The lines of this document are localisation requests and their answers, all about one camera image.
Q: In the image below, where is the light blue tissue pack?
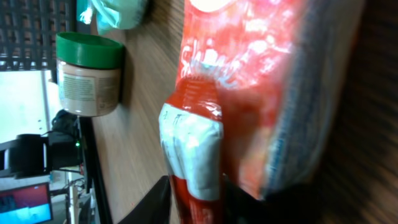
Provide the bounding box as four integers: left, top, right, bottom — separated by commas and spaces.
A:
76, 0, 149, 35

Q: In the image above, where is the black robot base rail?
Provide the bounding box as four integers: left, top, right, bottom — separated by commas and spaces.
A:
78, 117, 113, 224

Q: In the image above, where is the grey plastic shopping basket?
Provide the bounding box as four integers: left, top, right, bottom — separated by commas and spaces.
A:
1, 0, 76, 72

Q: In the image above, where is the red snack sachet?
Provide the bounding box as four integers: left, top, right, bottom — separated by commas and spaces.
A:
159, 77, 223, 224

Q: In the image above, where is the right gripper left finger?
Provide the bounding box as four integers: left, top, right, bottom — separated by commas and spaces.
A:
119, 175, 171, 224

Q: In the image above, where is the pink white tissue pack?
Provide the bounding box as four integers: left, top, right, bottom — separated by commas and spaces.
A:
177, 0, 365, 200

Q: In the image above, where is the small jar green lid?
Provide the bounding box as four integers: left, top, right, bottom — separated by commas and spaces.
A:
55, 32, 124, 117

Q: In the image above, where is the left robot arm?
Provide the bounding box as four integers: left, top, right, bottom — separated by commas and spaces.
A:
1, 110, 83, 179

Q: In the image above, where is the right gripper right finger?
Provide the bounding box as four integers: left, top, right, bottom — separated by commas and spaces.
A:
223, 177, 323, 224

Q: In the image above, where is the computer monitor screen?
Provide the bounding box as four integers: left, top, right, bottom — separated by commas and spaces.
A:
1, 183, 53, 224

